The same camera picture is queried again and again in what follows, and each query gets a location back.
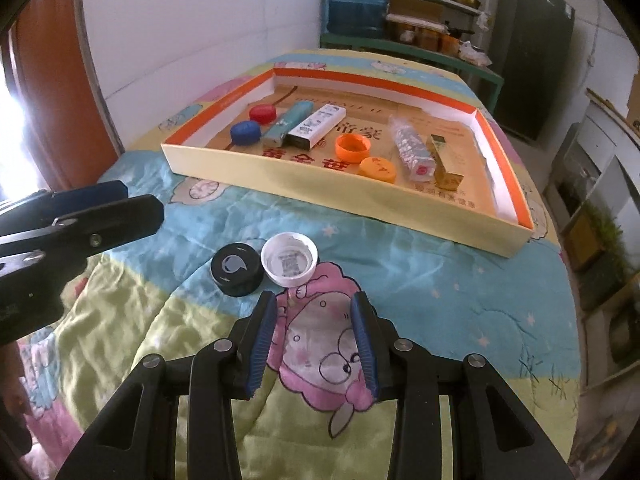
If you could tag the white bottle cap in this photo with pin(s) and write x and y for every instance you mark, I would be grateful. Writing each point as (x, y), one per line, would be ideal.
(289, 260)

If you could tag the brown wooden door frame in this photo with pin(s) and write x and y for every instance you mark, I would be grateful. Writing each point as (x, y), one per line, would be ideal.
(55, 85)

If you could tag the black pan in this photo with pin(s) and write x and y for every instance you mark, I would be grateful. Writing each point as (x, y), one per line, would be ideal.
(459, 29)

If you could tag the black bottle cap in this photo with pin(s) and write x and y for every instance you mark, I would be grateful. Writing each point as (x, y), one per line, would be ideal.
(236, 269)

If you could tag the brown cardboard box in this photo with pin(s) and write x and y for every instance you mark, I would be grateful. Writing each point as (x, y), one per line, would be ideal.
(415, 6)

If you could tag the white cartoon printed box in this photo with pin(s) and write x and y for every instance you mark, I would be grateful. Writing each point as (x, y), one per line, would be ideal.
(315, 127)

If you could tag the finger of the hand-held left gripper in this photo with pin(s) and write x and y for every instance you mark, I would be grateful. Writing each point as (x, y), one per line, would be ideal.
(90, 197)
(130, 217)

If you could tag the dark green refrigerator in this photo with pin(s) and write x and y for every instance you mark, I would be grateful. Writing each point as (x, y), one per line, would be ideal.
(532, 55)

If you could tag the teal tube box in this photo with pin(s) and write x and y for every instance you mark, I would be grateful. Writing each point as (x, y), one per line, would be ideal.
(285, 125)

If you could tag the blue bottle cap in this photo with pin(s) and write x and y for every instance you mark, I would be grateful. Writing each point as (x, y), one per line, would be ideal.
(245, 132)

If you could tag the row of orange jars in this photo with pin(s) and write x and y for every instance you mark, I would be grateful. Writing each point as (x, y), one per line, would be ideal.
(422, 35)

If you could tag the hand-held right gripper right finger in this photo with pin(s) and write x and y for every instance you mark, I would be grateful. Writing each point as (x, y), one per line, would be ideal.
(364, 345)

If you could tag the green potted plants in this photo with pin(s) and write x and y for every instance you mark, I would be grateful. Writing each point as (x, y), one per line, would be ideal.
(600, 230)

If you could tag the green metal shelf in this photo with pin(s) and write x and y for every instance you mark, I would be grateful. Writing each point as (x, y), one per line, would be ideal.
(400, 49)

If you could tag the clear plastic dice pack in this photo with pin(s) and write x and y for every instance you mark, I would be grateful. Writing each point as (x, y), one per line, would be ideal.
(412, 150)

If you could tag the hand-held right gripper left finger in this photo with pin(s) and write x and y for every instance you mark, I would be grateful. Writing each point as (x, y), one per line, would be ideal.
(262, 340)

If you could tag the small gold box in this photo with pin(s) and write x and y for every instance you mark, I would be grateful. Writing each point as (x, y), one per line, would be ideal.
(445, 162)

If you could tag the orange printed bottle cap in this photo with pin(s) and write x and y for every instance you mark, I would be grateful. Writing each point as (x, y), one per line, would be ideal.
(377, 169)

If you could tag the red bottle cap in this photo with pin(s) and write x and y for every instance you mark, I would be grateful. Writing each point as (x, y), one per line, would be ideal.
(263, 113)

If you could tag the shallow cardboard box tray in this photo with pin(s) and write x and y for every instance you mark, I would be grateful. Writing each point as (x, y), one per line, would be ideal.
(325, 185)

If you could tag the cardboard sheet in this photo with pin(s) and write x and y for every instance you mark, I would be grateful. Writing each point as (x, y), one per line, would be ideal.
(634, 105)

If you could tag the white cabinet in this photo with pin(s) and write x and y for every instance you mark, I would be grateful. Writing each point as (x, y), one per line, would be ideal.
(600, 160)

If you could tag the white plastic bag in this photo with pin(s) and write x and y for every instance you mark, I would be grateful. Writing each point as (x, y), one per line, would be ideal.
(475, 54)

